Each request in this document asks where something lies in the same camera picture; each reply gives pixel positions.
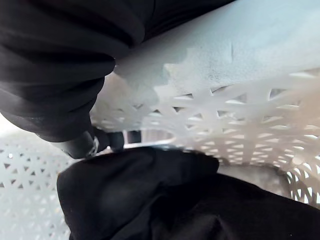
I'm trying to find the white lattice plastic laundry basket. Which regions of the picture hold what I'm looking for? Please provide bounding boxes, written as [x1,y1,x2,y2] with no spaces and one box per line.
[0,0,320,240]

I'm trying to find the black garment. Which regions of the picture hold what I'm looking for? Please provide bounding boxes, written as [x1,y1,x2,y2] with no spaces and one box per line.
[56,146,320,240]

